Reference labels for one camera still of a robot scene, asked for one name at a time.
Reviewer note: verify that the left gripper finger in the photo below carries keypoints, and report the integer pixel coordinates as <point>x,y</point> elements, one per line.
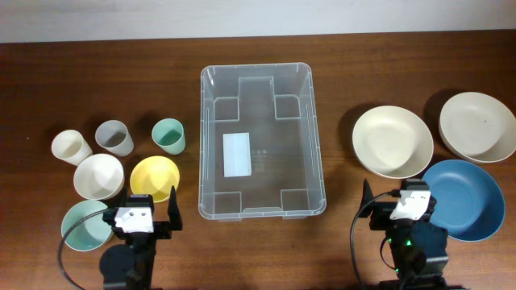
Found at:
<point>175,220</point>
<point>120,198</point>

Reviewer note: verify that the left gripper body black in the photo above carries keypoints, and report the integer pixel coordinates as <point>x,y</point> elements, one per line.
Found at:
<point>161,229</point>

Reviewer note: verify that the cream plate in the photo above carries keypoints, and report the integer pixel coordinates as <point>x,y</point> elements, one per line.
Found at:
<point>477,128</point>
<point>392,142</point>

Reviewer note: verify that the grey cup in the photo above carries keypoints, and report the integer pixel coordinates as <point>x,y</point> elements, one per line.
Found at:
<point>114,136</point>

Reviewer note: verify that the mint green cup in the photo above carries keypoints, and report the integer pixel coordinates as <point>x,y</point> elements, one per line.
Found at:
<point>169,134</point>

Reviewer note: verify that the blue plate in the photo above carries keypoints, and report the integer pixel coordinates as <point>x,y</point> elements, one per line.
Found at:
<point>470,204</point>

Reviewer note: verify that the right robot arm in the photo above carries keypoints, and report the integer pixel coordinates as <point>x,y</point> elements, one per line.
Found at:
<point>418,247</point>

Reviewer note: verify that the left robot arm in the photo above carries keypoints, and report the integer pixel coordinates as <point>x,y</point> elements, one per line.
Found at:
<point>130,265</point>

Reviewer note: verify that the white small bowl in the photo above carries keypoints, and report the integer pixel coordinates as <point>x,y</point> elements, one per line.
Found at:
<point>99,177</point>

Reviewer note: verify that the yellow small bowl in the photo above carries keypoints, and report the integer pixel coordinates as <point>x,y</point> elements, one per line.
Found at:
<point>155,176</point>

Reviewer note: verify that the mint green small bowl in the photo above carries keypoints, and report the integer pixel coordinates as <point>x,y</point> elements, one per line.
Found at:
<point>90,234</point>

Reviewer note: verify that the cream cup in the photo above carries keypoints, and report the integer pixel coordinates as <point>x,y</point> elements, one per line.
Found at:
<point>71,147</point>

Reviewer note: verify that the clear plastic storage bin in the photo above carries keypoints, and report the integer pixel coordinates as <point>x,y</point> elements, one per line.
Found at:
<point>275,104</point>

